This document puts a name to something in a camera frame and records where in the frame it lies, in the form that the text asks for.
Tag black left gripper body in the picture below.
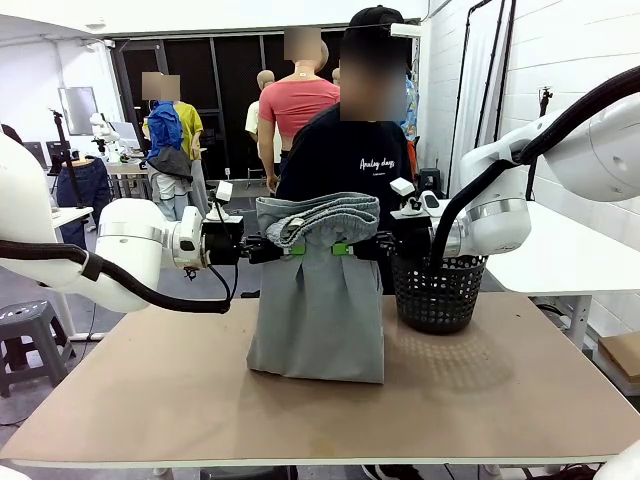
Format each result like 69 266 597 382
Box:
202 217 246 266

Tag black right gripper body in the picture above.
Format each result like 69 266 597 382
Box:
391 219 435 259

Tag grey training pants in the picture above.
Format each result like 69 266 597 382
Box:
246 193 386 385

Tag black perforated plastic basket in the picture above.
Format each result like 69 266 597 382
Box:
391 252 489 335

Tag person in black t-shirt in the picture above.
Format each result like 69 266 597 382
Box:
274 5 416 296

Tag metal work table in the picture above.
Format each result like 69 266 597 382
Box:
107 159 156 201

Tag mannequin with yellow shirt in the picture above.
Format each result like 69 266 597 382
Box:
172 74 211 216

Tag mannequin with cream shirt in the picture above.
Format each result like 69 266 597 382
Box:
244 69 284 194

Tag mannequin with floral blue shirt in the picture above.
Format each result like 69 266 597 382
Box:
403 74 419 141

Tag mannequin torso with dark jeans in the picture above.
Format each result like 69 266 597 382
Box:
55 157 112 236

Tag mannequin with red top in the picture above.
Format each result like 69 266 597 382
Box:
257 27 341 199

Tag white hanging curtain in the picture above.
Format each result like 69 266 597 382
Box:
449 14 501 171

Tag curved black stand pole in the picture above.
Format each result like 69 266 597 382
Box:
457 0 494 161

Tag straight black stand pole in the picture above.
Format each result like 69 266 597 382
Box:
487 0 517 144

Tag dark computer monitor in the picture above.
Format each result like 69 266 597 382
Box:
22 141 49 169

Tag grey plastic stool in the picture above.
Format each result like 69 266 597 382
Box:
0 299 77 399

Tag black cap with white patch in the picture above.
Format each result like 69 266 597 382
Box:
348 5 421 39

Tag black and white sneaker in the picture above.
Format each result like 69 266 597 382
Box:
372 464 421 480

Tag brown cardboard box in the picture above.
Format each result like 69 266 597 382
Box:
597 332 640 384

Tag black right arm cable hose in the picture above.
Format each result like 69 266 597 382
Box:
430 67 640 271

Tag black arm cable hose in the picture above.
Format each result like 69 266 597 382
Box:
430 67 640 271
0 239 234 315

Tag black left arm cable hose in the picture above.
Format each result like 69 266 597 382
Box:
0 239 234 315

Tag black tripod with camera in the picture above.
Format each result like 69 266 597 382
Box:
48 108 86 209

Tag grey wall whiteboard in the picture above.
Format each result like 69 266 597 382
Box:
57 87 100 136

